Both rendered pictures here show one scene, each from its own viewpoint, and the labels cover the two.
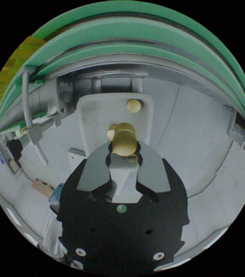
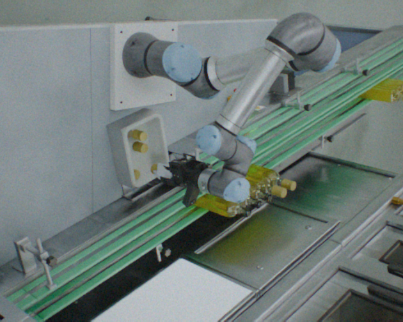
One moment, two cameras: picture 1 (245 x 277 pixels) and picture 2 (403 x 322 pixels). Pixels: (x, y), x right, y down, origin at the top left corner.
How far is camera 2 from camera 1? 1.97 m
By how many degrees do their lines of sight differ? 68
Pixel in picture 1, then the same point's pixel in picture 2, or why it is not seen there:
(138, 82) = (126, 190)
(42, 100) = not seen: hidden behind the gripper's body
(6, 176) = not seen: outside the picture
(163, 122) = (96, 168)
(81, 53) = (176, 197)
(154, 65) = (146, 205)
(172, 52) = (150, 215)
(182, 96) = (87, 204)
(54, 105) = not seen: hidden behind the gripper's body
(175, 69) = (138, 211)
